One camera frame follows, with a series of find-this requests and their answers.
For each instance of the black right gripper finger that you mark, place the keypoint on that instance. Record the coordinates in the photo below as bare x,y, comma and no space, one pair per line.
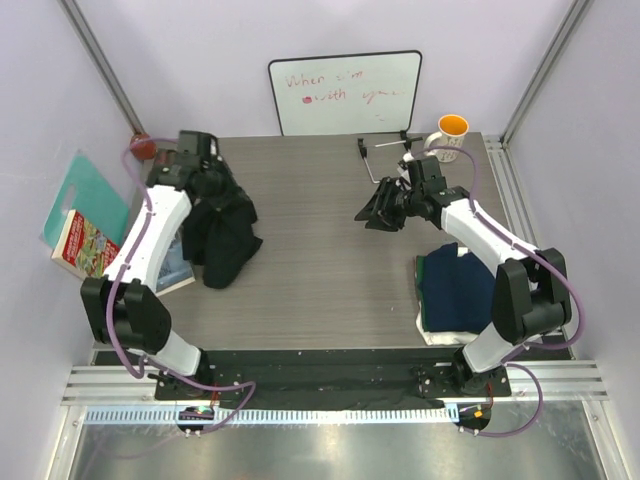
383,200
385,223

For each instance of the red white cover book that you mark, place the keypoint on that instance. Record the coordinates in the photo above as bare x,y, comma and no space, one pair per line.
82,249

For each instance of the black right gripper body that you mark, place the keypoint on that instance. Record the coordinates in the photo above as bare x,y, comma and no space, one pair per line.
410,199

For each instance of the red brown die block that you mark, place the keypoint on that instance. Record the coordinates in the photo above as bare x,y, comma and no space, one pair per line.
142,147

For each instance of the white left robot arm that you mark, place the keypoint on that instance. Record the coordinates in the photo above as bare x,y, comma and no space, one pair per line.
122,306

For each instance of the small whiteboard with red writing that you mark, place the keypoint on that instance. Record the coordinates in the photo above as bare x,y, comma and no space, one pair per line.
346,94

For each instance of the black t shirt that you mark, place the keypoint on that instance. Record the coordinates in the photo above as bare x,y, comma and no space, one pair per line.
218,234

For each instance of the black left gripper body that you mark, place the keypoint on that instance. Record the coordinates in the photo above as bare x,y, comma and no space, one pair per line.
220,179

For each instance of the white mug orange inside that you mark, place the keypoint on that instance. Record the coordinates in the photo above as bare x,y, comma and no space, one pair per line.
451,132

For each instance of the blue cover book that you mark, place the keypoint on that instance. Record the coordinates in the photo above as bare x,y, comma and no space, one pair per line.
175,272

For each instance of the orange brown cover book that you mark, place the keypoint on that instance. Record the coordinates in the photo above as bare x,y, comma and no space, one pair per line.
162,162

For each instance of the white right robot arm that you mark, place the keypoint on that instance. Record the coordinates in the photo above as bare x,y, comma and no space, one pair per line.
530,297

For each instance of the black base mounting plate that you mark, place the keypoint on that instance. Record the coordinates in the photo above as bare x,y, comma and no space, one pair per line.
348,378

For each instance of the white folded t shirt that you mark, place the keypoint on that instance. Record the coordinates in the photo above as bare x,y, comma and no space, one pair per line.
459,296

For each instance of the teal plastic cutting board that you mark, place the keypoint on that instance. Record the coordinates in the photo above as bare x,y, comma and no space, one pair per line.
84,188

